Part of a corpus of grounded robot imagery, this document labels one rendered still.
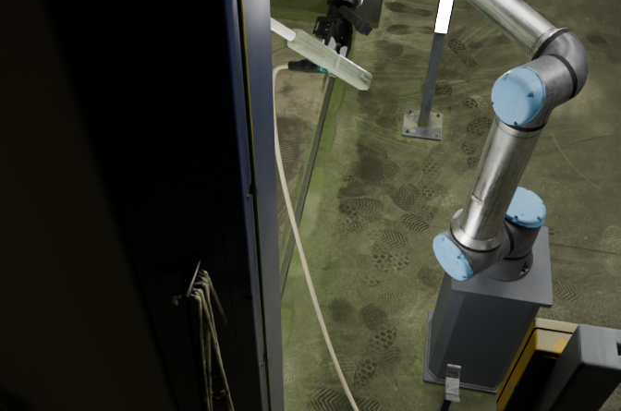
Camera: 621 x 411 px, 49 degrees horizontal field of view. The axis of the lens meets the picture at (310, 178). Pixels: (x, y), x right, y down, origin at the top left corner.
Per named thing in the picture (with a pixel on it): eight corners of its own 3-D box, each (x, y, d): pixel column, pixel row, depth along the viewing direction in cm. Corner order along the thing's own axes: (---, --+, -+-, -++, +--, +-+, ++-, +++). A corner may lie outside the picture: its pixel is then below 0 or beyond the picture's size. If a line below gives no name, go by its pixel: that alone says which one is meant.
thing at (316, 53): (321, 73, 204) (379, 75, 188) (316, 89, 203) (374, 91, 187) (195, -1, 170) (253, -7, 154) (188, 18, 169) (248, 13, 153)
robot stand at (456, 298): (504, 325, 273) (547, 226, 225) (505, 396, 252) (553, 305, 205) (428, 312, 276) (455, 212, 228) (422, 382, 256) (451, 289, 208)
